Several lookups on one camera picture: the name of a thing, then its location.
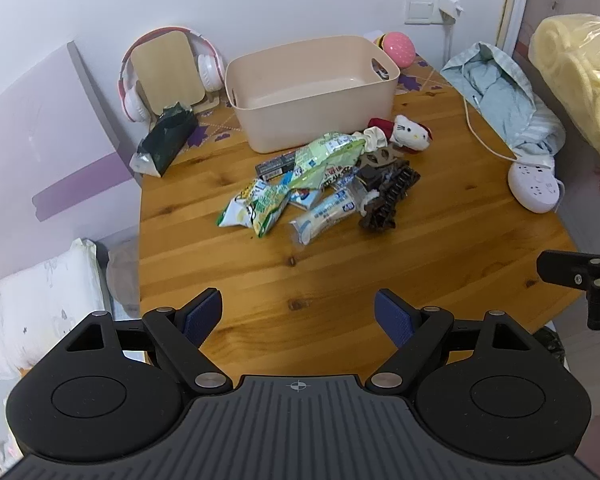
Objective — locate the grey cloth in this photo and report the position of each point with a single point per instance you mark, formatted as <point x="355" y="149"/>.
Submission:
<point x="122" y="280"/>

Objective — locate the white cloth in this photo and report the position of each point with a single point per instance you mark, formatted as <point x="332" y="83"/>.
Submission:
<point x="377" y="137"/>

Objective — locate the beige plastic storage basket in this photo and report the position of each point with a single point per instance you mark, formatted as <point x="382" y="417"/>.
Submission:
<point x="305" y="120"/>

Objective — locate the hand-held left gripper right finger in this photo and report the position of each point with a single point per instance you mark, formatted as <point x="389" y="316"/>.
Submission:
<point x="392" y="322"/>

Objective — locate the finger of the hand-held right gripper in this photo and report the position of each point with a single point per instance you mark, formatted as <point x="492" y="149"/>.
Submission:
<point x="565" y="267"/>

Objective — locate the grey blue clothing bundle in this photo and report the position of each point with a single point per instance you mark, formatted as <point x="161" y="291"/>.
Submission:
<point x="500" y="95"/>

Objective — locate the white red printed packet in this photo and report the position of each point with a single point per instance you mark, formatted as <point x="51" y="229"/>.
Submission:
<point x="337" y="177"/>

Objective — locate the white charger plug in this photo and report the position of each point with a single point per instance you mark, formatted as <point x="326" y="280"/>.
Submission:
<point x="450" y="6"/>

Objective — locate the light wooden board stand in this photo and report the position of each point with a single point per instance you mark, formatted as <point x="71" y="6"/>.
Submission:
<point x="165" y="70"/>

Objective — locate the white pillow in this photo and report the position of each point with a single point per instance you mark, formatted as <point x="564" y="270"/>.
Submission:
<point x="35" y="305"/>

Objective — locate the long white blue packet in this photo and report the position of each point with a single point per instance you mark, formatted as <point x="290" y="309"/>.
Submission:
<point x="325" y="212"/>

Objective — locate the blue white tissue pack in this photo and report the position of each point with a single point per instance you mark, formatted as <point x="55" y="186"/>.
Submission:
<point x="305" y="199"/>

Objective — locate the wooden desktop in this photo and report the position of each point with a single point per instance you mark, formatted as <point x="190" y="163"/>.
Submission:
<point x="430" y="250"/>

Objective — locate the dark green tissue packet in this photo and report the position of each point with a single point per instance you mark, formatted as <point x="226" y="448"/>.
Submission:
<point x="165" y="135"/>

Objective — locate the white round power strip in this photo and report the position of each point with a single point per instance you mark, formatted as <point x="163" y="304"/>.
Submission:
<point x="535" y="187"/>

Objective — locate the white wall switch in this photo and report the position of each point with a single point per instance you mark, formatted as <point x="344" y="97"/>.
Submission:
<point x="421" y="9"/>

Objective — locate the green yellow snack bag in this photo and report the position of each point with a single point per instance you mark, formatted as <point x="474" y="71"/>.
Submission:
<point x="252" y="205"/>

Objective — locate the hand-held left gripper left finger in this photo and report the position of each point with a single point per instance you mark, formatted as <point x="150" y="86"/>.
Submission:
<point x="202" y="317"/>

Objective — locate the pink white headphones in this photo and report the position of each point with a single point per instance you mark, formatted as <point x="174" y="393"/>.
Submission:
<point x="210" y="70"/>

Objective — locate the yellow blanket in plastic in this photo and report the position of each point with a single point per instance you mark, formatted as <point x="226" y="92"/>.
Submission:
<point x="575" y="75"/>

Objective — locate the white cat plush toy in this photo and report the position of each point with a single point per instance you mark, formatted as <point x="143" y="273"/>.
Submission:
<point x="410" y="132"/>

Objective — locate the cream door frame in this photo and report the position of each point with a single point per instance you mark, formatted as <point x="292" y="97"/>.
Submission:
<point x="512" y="0"/>

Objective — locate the pink ball toy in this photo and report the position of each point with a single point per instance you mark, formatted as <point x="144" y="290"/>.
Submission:
<point x="399" y="49"/>

